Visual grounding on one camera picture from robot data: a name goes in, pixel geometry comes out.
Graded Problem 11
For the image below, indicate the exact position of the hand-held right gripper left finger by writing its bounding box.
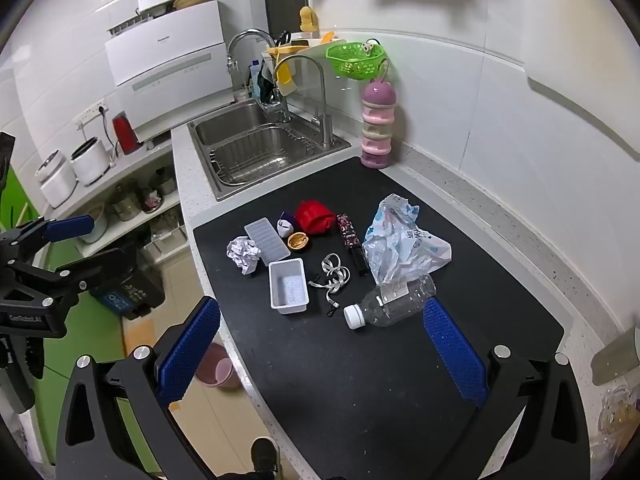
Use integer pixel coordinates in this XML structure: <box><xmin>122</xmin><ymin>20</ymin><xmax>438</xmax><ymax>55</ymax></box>
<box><xmin>55</xmin><ymin>296</ymin><xmax>222</xmax><ymax>480</ymax></box>

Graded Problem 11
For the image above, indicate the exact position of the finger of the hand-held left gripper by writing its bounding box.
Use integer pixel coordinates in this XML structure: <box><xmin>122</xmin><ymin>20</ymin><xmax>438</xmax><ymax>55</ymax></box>
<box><xmin>12</xmin><ymin>248</ymin><xmax>140</xmax><ymax>308</ymax></box>
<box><xmin>5</xmin><ymin>214</ymin><xmax>96</xmax><ymax>261</ymax></box>

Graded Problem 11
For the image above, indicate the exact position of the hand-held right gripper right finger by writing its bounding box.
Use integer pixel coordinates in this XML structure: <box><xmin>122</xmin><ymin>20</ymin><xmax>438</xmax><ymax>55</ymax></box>
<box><xmin>422</xmin><ymin>296</ymin><xmax>592</xmax><ymax>480</ymax></box>

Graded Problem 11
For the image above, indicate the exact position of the pink waste bin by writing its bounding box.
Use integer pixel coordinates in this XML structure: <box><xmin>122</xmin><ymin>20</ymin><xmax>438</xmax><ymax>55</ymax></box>
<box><xmin>194</xmin><ymin>342</ymin><xmax>242</xmax><ymax>391</ymax></box>

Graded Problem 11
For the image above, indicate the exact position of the clear plastic bottle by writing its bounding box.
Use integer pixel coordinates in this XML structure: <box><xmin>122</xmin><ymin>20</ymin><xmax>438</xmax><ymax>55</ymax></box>
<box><xmin>343</xmin><ymin>274</ymin><xmax>437</xmax><ymax>331</ymax></box>

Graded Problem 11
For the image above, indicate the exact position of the white paper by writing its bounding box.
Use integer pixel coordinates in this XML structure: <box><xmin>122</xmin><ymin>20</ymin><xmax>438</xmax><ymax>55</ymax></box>
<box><xmin>226</xmin><ymin>237</ymin><xmax>262</xmax><ymax>276</ymax></box>

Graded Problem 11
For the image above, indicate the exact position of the white plastic tray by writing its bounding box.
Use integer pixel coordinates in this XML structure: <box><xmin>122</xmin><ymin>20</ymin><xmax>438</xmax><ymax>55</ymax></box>
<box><xmin>268</xmin><ymin>258</ymin><xmax>310</xmax><ymax>315</ymax></box>

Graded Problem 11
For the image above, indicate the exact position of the printed white plastic bag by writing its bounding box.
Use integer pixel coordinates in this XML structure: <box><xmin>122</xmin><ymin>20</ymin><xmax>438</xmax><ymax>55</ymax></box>
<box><xmin>362</xmin><ymin>193</ymin><xmax>453</xmax><ymax>286</ymax></box>

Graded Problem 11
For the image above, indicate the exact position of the grey ribbed plastic lid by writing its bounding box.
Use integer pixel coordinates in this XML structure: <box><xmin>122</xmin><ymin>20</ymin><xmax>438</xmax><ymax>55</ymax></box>
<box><xmin>244</xmin><ymin>217</ymin><xmax>292</xmax><ymax>267</ymax></box>

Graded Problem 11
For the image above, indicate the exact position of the white cord with clips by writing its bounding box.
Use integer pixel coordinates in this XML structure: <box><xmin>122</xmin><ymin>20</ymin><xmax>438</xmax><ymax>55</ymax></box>
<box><xmin>307</xmin><ymin>252</ymin><xmax>352</xmax><ymax>317</ymax></box>

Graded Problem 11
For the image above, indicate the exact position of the black patterned cosmetic tube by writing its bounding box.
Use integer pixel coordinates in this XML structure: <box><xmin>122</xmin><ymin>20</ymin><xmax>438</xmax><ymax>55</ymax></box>
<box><xmin>336</xmin><ymin>213</ymin><xmax>371</xmax><ymax>277</ymax></box>

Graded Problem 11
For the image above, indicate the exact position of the red mesh pouch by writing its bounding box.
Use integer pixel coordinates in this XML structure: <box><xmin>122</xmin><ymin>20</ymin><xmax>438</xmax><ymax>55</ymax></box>
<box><xmin>294</xmin><ymin>200</ymin><xmax>336</xmax><ymax>236</ymax></box>

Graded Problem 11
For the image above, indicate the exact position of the person's left hand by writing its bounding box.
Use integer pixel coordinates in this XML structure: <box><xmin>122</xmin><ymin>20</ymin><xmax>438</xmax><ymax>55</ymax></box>
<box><xmin>25</xmin><ymin>336</ymin><xmax>47</xmax><ymax>378</ymax></box>

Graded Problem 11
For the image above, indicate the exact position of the pale green basin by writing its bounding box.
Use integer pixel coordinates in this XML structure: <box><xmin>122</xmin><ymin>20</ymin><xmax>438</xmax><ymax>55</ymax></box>
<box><xmin>75</xmin><ymin>205</ymin><xmax>108</xmax><ymax>243</ymax></box>

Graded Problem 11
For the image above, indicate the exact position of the dark pedal bin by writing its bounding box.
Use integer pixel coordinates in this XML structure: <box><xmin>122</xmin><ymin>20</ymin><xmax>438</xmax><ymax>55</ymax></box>
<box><xmin>90</xmin><ymin>247</ymin><xmax>167</xmax><ymax>321</ymax></box>

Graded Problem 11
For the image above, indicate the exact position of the brown floor mat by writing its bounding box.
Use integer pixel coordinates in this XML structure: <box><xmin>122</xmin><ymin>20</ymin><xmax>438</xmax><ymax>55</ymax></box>
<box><xmin>124</xmin><ymin>316</ymin><xmax>168</xmax><ymax>357</ymax></box>

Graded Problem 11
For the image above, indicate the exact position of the white rice cooker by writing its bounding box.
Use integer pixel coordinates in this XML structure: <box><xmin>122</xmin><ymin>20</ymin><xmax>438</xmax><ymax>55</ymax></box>
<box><xmin>35</xmin><ymin>149</ymin><xmax>78</xmax><ymax>209</ymax></box>
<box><xmin>70</xmin><ymin>136</ymin><xmax>111</xmax><ymax>187</ymax></box>

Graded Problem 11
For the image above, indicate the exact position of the stainless steel pot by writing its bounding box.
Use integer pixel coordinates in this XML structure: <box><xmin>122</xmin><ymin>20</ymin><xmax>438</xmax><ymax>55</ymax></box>
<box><xmin>107</xmin><ymin>185</ymin><xmax>143</xmax><ymax>222</ymax></box>
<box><xmin>150</xmin><ymin>167</ymin><xmax>177</xmax><ymax>196</ymax></box>

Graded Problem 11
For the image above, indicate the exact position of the white open shelf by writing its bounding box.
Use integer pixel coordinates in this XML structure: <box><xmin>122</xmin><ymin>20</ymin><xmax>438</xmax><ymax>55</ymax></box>
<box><xmin>65</xmin><ymin>140</ymin><xmax>196</xmax><ymax>266</ymax></box>

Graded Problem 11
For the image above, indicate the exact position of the black counter mat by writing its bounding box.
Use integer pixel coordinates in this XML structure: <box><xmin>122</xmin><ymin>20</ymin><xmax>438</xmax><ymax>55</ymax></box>
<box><xmin>192</xmin><ymin>156</ymin><xmax>566</xmax><ymax>480</ymax></box>

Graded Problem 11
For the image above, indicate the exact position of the red kettle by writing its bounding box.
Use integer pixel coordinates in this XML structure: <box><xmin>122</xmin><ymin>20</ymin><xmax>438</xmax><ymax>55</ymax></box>
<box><xmin>112</xmin><ymin>111</ymin><xmax>143</xmax><ymax>156</ymax></box>

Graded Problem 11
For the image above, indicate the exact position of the person's black shoe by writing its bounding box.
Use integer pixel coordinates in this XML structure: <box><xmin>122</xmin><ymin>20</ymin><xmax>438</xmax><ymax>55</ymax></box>
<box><xmin>250</xmin><ymin>437</ymin><xmax>278</xmax><ymax>480</ymax></box>

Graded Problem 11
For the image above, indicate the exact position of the grey flat blade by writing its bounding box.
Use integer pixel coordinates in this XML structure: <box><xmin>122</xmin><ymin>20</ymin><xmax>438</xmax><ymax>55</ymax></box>
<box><xmin>590</xmin><ymin>325</ymin><xmax>640</xmax><ymax>386</ymax></box>

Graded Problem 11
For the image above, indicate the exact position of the clear plastic wrapper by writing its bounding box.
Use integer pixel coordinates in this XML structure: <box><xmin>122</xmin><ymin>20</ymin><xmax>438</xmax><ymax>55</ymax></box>
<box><xmin>597</xmin><ymin>385</ymin><xmax>640</xmax><ymax>453</ymax></box>

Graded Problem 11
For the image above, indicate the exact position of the stainless steel sink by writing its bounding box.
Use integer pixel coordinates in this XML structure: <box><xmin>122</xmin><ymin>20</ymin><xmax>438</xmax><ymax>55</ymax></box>
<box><xmin>187</xmin><ymin>99</ymin><xmax>352</xmax><ymax>203</ymax></box>

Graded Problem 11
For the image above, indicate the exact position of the white countertop dishwasher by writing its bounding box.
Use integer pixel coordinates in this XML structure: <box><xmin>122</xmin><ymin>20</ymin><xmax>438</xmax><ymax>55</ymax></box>
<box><xmin>104</xmin><ymin>0</ymin><xmax>236</xmax><ymax>143</ymax></box>

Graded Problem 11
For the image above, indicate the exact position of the purple stacked container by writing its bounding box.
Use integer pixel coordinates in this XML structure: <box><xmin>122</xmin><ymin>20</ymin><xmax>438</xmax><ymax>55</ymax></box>
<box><xmin>360</xmin><ymin>81</ymin><xmax>398</xmax><ymax>170</ymax></box>

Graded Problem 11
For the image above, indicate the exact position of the blue bottle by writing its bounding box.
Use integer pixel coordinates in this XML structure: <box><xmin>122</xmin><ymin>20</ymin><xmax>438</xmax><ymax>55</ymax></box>
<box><xmin>249</xmin><ymin>59</ymin><xmax>264</xmax><ymax>101</ymax></box>

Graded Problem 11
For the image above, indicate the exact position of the tall chrome faucet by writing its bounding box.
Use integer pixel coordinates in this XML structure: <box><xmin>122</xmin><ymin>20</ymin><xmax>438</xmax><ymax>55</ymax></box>
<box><xmin>226</xmin><ymin>29</ymin><xmax>291</xmax><ymax>123</ymax></box>

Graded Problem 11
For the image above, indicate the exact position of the slim chrome faucet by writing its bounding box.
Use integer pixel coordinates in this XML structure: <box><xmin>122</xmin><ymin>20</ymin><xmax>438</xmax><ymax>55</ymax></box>
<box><xmin>272</xmin><ymin>54</ymin><xmax>334</xmax><ymax>148</ymax></box>

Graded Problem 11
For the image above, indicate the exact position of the green plastic basket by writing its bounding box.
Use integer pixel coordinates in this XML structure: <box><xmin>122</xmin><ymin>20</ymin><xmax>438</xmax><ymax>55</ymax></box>
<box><xmin>326</xmin><ymin>42</ymin><xmax>387</xmax><ymax>81</ymax></box>

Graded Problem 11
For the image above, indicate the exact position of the green cabinet with handles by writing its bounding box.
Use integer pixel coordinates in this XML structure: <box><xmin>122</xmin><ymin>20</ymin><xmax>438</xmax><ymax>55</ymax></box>
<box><xmin>0</xmin><ymin>165</ymin><xmax>151</xmax><ymax>466</ymax></box>

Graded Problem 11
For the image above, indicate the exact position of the white wall outlet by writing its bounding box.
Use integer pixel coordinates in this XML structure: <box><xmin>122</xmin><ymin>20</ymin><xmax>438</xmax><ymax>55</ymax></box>
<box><xmin>75</xmin><ymin>101</ymin><xmax>108</xmax><ymax>128</ymax></box>

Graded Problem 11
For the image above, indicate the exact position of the steel wire sink basket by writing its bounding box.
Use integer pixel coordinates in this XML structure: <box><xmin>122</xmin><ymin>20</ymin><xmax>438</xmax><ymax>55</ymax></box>
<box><xmin>210</xmin><ymin>127</ymin><xmax>326</xmax><ymax>186</ymax></box>

